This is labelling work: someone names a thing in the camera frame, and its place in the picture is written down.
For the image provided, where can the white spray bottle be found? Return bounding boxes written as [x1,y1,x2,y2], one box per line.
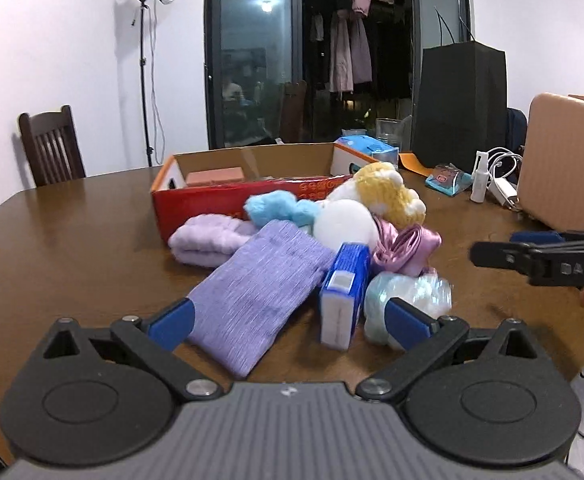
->
[470,151,489,204]

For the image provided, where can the hanging pink clothes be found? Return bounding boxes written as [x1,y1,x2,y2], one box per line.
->
[329,0,372,93]

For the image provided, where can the yellow white plush toy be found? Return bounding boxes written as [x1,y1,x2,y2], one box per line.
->
[327,162,426,230]

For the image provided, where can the black paper bag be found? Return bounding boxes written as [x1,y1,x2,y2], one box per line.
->
[412,41,508,172]

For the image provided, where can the lilac fluffy towel headband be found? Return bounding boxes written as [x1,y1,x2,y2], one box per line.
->
[167,214,258,268]

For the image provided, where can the red cardboard box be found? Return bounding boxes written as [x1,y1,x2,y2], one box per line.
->
[151,143,374,240]

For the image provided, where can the teal snack packet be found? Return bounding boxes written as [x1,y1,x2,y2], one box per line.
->
[425,165,473,197]

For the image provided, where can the purple woven fabric pouch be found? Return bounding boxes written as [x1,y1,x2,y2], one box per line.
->
[188,220,335,378]

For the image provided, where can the blue wet wipes pack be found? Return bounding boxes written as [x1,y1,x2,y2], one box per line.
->
[330,134,399,176]

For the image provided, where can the light blue fluffy plush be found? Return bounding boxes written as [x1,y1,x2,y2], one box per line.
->
[243,190,321,228]

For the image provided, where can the blue tissue pack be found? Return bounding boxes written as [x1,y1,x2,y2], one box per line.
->
[319,243,371,351]

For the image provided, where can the purple satin scrunchie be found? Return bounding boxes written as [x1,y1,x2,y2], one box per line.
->
[371,216,442,278]

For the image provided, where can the white charger with cable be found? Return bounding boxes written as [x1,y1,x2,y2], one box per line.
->
[487,148,523,210]

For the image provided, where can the clear plastic cup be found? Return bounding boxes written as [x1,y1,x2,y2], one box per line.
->
[375,118,403,148]

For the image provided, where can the clear plastic bag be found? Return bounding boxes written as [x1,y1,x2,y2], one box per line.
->
[363,272,452,350]

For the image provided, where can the dark wooden chair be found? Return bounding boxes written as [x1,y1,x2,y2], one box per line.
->
[18,105,86,188]

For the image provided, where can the white foam cylinder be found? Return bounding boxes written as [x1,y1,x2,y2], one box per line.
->
[313,200,380,252]

